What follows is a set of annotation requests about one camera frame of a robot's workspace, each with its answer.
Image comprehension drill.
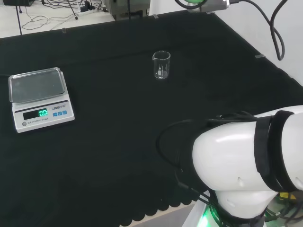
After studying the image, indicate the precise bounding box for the black tripod leg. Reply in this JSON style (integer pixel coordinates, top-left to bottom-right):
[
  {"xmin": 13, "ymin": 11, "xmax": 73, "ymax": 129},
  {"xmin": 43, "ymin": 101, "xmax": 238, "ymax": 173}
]
[{"xmin": 14, "ymin": 0, "xmax": 23, "ymax": 36}]

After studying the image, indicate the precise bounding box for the black floor cable tangle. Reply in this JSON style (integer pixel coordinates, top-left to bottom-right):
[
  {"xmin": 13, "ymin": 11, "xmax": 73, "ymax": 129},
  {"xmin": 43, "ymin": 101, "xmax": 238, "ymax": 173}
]
[{"xmin": 21, "ymin": 0, "xmax": 112, "ymax": 31}]

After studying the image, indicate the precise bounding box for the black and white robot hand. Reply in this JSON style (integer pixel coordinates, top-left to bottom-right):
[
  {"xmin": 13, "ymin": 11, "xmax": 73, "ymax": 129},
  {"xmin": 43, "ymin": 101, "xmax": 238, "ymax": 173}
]
[{"xmin": 175, "ymin": 0, "xmax": 205, "ymax": 6}]

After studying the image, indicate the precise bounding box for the grey metal cabinet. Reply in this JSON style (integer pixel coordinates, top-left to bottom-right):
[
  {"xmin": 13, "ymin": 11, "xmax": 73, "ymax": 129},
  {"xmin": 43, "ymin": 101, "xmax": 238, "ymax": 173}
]
[{"xmin": 107, "ymin": 0, "xmax": 152, "ymax": 20}]

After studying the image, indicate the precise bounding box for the clear glass beaker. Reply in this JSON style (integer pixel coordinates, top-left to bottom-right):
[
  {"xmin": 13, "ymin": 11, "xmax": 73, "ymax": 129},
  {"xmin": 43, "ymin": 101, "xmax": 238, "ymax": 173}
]
[{"xmin": 152, "ymin": 50, "xmax": 171, "ymax": 80}]

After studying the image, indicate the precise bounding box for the black box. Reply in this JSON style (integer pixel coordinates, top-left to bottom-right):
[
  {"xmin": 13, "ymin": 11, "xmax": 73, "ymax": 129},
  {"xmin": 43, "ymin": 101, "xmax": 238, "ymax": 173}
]
[{"xmin": 2, "ymin": 0, "xmax": 35, "ymax": 7}]

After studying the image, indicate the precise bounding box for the black power strip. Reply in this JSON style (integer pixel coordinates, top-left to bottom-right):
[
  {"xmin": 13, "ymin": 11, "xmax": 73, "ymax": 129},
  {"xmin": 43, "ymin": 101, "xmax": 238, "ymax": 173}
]
[{"xmin": 80, "ymin": 0, "xmax": 96, "ymax": 13}]

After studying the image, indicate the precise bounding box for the white electronic balance steel pan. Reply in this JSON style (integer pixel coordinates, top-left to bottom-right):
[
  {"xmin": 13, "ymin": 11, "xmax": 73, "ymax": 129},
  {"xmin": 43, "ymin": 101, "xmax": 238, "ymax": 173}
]
[{"xmin": 8, "ymin": 67, "xmax": 75, "ymax": 133}]

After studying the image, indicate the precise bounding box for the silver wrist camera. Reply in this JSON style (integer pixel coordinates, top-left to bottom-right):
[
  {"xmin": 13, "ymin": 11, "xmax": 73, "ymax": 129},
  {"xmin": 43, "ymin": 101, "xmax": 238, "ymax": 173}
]
[{"xmin": 186, "ymin": 0, "xmax": 231, "ymax": 13}]

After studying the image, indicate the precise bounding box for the black camera cable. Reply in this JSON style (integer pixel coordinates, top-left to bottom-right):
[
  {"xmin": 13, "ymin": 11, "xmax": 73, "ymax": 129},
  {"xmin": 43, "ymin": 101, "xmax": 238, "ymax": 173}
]
[{"xmin": 227, "ymin": 0, "xmax": 287, "ymax": 61}]

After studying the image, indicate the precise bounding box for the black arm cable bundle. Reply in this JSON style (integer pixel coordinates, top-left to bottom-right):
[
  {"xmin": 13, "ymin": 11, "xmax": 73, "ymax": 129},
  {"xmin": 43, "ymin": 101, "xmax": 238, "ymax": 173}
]
[{"xmin": 157, "ymin": 111, "xmax": 261, "ymax": 213}]

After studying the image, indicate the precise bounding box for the black bench cloth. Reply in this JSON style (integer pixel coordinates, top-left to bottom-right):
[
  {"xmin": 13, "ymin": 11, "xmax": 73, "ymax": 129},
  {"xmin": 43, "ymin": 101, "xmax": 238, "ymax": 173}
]
[{"xmin": 0, "ymin": 9, "xmax": 303, "ymax": 227}]

